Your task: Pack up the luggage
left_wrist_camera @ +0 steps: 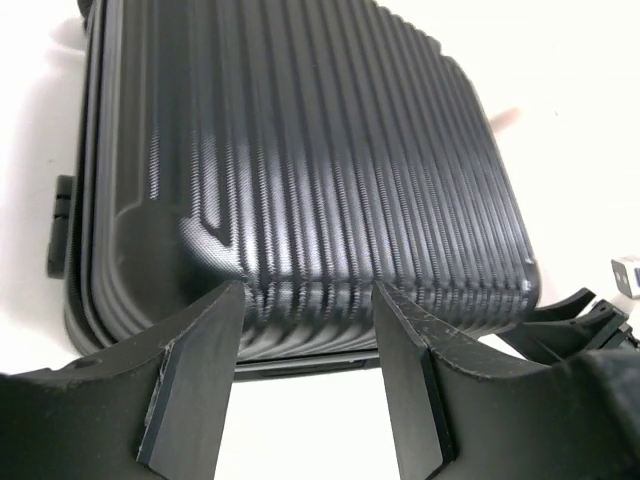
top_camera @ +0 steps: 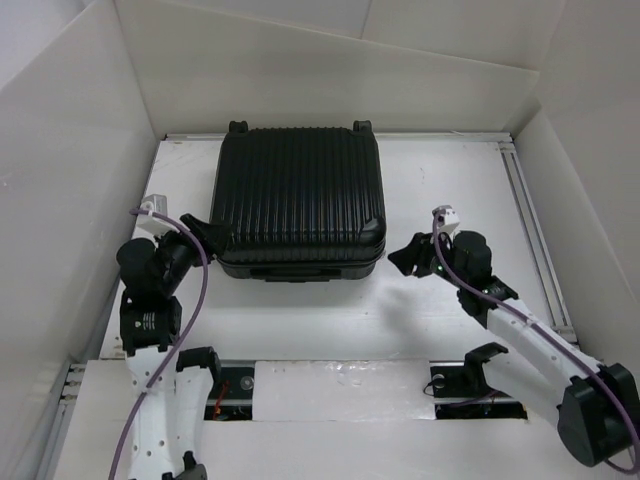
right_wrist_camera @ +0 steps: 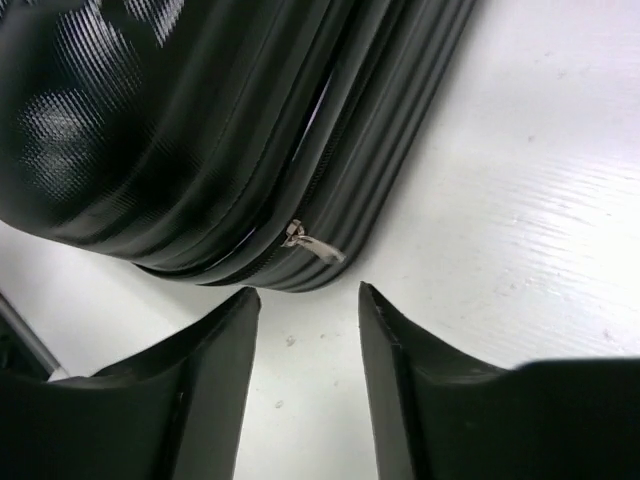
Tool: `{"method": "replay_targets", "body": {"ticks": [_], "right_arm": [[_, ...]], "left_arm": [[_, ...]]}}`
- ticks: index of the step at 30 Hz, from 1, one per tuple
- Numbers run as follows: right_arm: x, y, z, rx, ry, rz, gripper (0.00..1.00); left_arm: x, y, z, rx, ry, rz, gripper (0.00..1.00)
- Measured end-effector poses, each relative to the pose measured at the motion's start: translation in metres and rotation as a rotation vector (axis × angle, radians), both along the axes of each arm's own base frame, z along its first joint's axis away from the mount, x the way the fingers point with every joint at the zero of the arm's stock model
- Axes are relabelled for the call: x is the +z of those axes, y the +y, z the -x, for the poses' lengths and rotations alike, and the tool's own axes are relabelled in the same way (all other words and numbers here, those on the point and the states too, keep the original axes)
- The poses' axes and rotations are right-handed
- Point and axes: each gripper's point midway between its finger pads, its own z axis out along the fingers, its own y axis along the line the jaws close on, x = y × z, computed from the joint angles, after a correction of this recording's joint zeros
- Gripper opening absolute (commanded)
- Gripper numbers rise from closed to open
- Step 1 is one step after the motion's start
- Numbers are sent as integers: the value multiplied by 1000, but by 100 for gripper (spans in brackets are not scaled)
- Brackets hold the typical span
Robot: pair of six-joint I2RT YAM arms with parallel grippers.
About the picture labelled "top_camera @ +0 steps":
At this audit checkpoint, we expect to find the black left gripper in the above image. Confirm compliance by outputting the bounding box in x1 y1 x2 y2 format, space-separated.
153 212 231 293

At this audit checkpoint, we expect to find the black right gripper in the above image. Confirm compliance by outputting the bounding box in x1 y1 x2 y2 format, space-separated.
386 228 467 289

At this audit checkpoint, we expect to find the black ribbed hard-shell suitcase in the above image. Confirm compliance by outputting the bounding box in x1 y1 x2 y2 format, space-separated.
210 120 387 282

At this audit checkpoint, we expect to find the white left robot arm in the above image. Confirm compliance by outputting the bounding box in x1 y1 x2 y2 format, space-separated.
108 194 229 479

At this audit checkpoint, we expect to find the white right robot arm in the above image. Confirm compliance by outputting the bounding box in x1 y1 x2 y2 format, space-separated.
388 205 639 475

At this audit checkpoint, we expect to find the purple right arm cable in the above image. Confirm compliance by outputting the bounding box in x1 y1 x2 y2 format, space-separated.
430 208 640 474

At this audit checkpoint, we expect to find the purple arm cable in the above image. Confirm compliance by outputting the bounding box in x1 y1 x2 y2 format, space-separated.
107 209 214 480
430 208 640 474

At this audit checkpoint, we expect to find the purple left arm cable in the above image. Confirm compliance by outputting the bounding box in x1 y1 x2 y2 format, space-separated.
107 209 214 480

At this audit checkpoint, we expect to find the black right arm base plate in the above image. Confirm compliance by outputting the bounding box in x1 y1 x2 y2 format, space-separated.
423 342 528 420

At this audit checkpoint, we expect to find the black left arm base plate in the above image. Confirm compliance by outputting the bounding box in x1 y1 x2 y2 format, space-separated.
204 361 255 422

